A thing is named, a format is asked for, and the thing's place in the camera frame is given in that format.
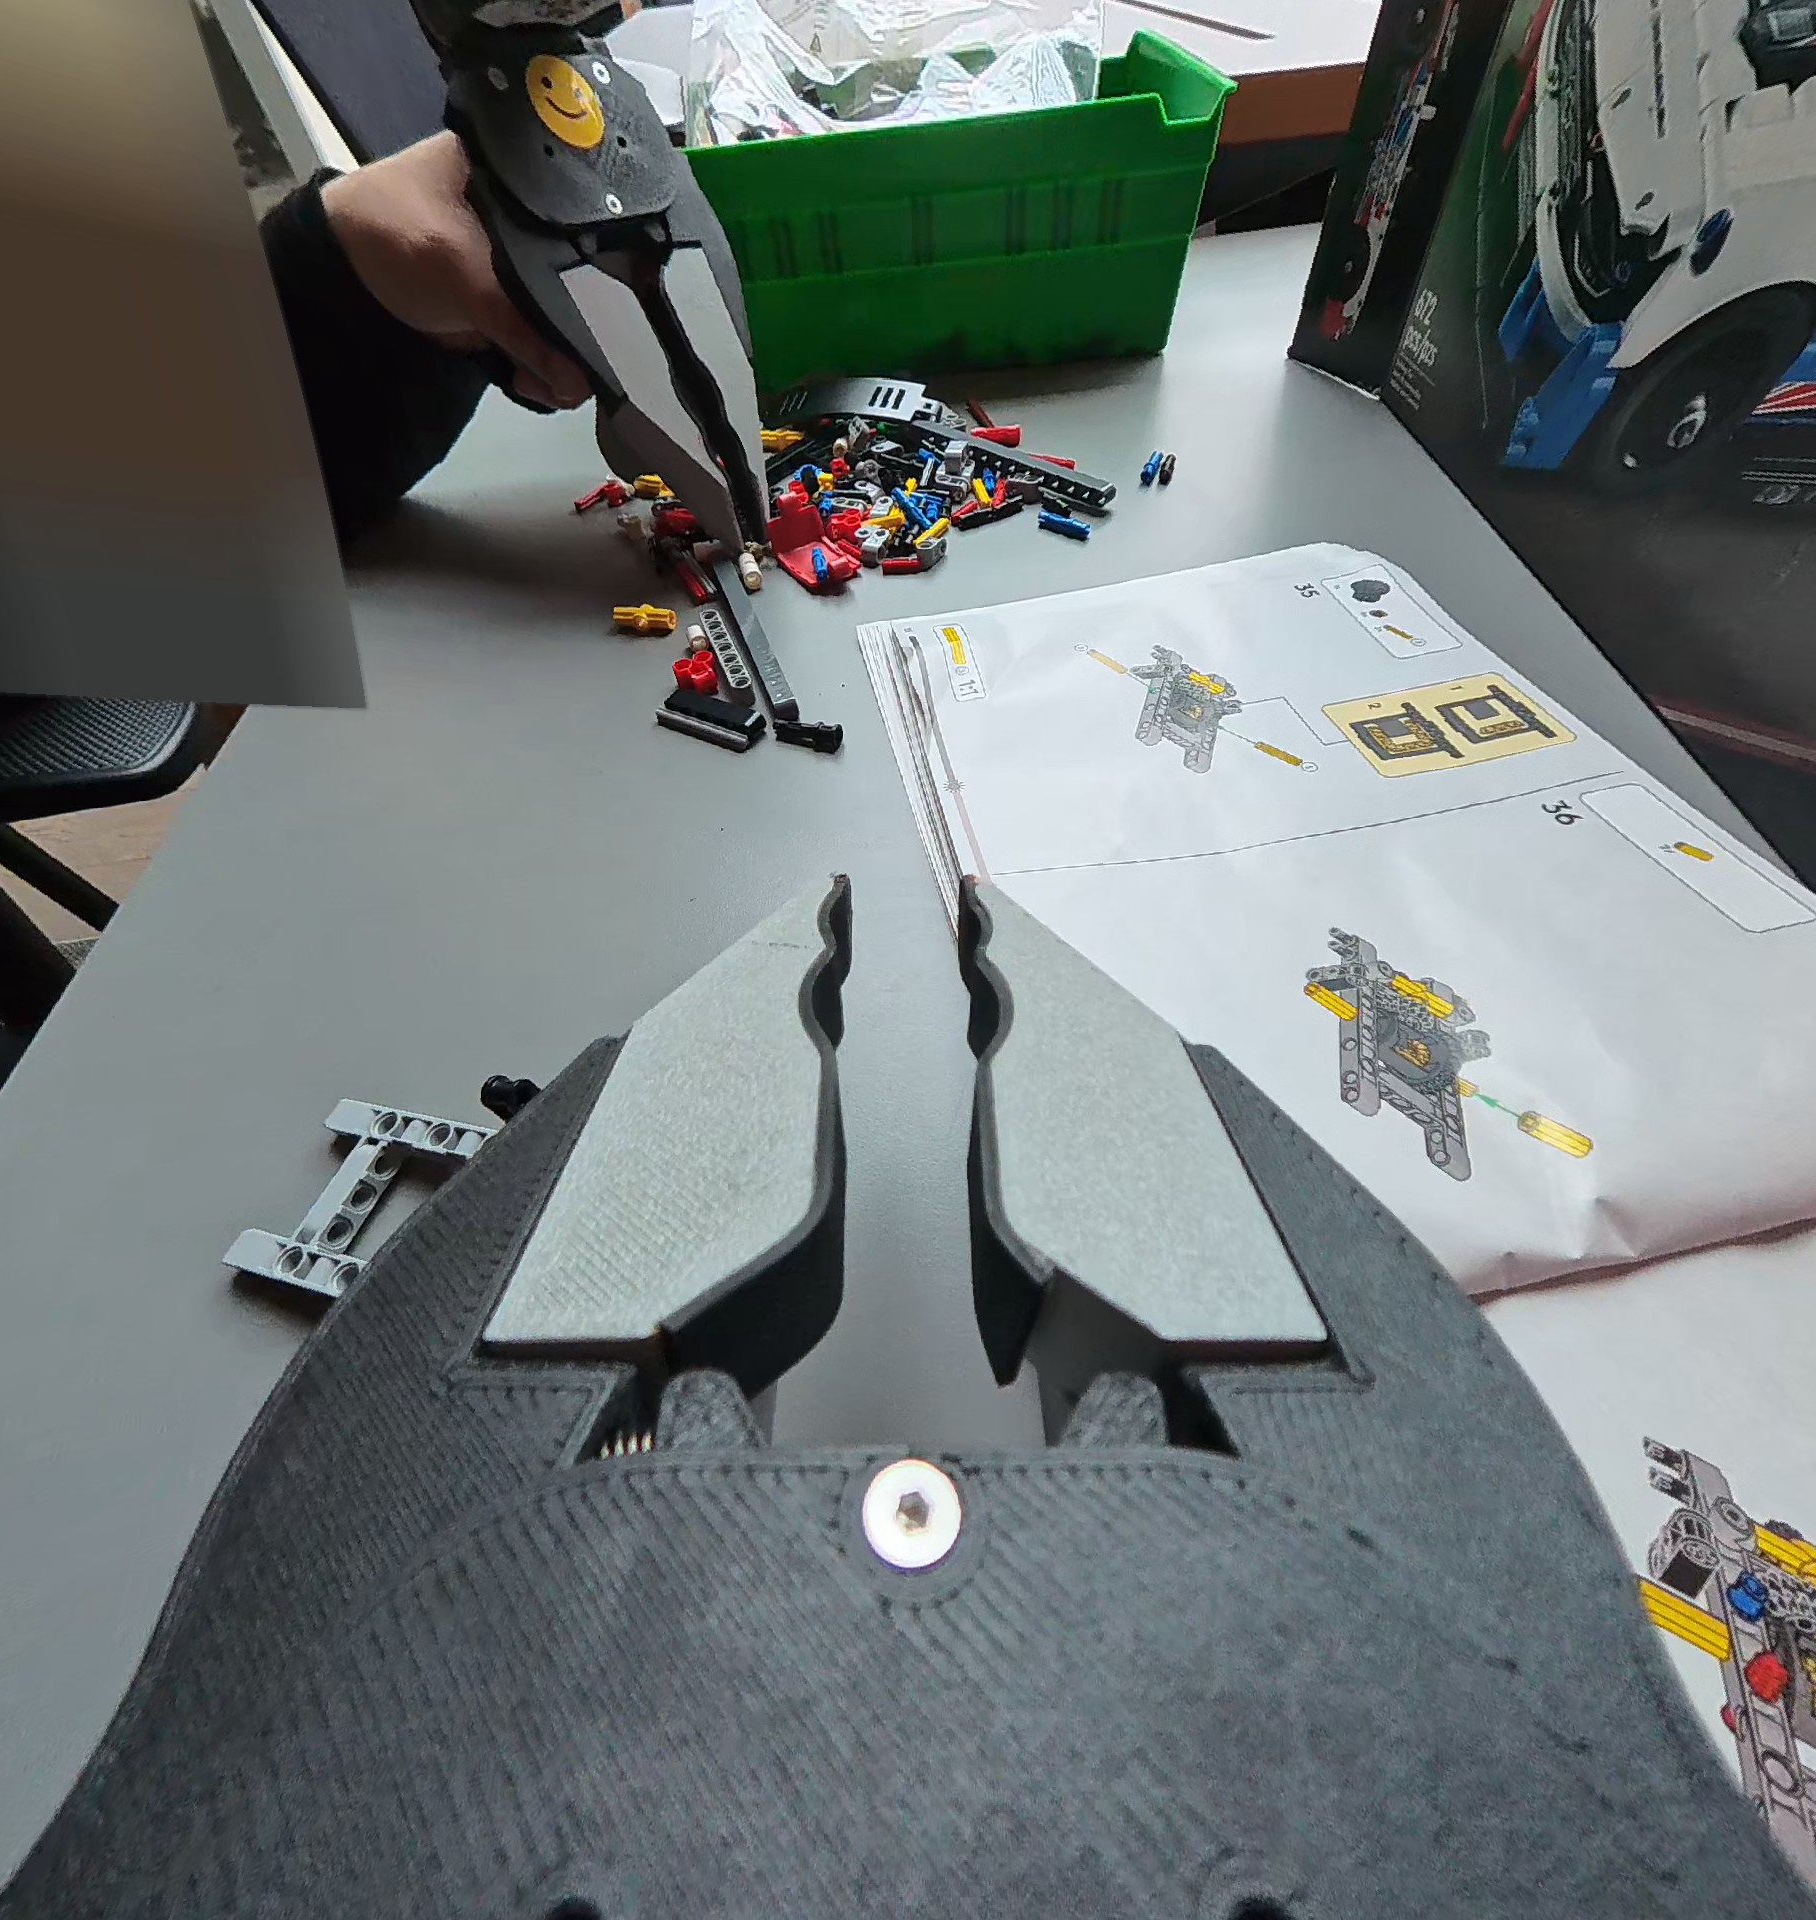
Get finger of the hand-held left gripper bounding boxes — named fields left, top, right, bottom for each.
left=659, top=226, right=775, bottom=529
left=560, top=255, right=751, bottom=555

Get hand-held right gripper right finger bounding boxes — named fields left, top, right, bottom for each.
left=959, top=877, right=1330, bottom=1389

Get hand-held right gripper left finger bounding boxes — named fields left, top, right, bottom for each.
left=479, top=874, right=854, bottom=1389

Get pile of small building pieces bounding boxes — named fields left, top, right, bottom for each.
left=575, top=374, right=1120, bottom=602

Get person's left forearm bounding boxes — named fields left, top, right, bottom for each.
left=256, top=166, right=493, bottom=529

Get race car set box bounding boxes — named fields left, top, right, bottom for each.
left=1287, top=0, right=1816, bottom=925

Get person's left hand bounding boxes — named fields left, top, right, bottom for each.
left=323, top=127, right=594, bottom=417

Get black vented panel piece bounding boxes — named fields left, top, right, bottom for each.
left=766, top=374, right=940, bottom=437

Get red panel piece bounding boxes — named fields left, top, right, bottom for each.
left=766, top=495, right=863, bottom=597

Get green storage bin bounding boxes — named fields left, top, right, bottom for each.
left=681, top=30, right=1237, bottom=395

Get clear plastic bags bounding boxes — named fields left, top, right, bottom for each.
left=681, top=0, right=1112, bottom=149

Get long dark grey beam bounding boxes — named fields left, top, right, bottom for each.
left=720, top=555, right=801, bottom=721
left=908, top=420, right=1118, bottom=515

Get white instruction booklet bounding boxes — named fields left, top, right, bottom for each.
left=855, top=545, right=1816, bottom=1920

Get black mesh office chair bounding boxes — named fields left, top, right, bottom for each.
left=0, top=696, right=203, bottom=1172

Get light grey frame assembly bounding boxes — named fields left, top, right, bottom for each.
left=222, top=1099, right=497, bottom=1298

